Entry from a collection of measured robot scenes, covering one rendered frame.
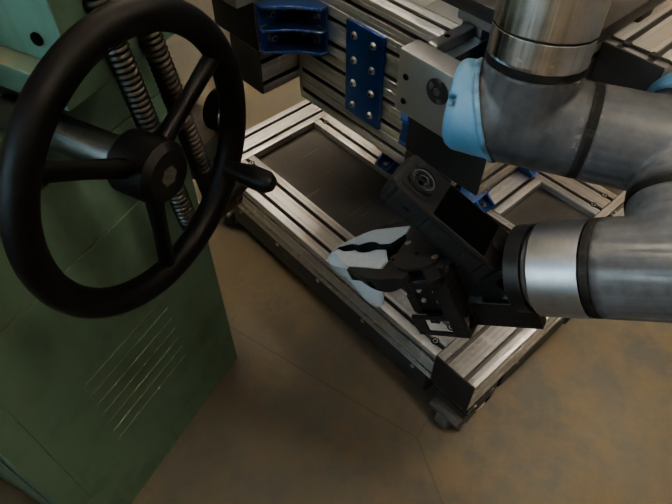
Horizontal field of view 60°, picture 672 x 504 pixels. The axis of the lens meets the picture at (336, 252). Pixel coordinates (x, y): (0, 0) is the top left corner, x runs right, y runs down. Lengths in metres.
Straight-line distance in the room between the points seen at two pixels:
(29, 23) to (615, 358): 1.29
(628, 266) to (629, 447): 0.98
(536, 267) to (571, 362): 0.99
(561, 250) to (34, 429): 0.71
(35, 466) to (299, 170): 0.84
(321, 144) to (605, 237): 1.13
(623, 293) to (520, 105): 0.15
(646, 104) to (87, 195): 0.61
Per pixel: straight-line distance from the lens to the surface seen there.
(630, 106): 0.48
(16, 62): 0.62
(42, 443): 0.94
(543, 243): 0.45
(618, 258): 0.43
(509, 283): 0.46
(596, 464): 1.34
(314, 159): 1.46
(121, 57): 0.60
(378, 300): 0.57
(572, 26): 0.44
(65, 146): 0.60
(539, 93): 0.45
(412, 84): 0.77
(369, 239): 0.57
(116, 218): 0.83
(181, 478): 1.27
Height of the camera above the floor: 1.16
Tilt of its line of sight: 50 degrees down
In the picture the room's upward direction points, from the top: straight up
